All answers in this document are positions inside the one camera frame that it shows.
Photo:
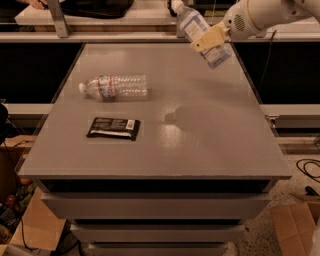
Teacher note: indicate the black tray on shelf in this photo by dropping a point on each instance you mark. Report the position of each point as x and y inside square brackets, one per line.
[209, 8]

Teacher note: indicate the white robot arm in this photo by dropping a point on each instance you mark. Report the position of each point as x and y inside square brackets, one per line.
[268, 13]

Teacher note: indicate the cardboard box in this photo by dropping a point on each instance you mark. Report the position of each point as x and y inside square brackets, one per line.
[294, 226]
[40, 231]

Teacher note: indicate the cardboard box left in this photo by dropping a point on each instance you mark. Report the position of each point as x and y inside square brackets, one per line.
[40, 231]

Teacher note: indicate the black snack bar wrapper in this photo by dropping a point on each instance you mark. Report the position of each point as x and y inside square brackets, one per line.
[114, 128]

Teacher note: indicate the blue label plastic bottle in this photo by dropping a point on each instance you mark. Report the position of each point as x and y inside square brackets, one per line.
[192, 24]

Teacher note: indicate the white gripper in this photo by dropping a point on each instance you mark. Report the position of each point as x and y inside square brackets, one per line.
[237, 20]

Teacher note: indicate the metal shelf rail frame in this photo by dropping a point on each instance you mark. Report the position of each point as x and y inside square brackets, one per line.
[143, 18]

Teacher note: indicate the grey drawer cabinet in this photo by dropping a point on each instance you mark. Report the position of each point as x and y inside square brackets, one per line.
[156, 224]

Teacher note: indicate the clear crushed water bottle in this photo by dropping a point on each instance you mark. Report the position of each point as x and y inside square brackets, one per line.
[105, 87]

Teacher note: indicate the cardboard box right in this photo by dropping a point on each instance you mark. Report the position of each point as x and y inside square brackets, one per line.
[294, 226]

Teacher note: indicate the black bag on shelf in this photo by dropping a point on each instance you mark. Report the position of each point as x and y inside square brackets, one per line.
[100, 9]

